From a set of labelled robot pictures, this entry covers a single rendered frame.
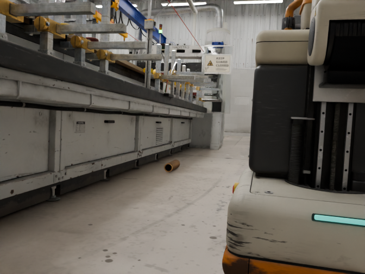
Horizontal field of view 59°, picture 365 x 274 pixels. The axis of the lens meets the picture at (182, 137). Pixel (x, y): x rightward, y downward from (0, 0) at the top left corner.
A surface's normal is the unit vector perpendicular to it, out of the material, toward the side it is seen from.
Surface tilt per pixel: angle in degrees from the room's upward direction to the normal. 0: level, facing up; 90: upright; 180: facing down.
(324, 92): 90
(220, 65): 90
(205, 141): 90
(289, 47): 90
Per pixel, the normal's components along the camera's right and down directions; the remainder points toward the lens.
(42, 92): 0.97, 0.06
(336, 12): -0.25, 0.18
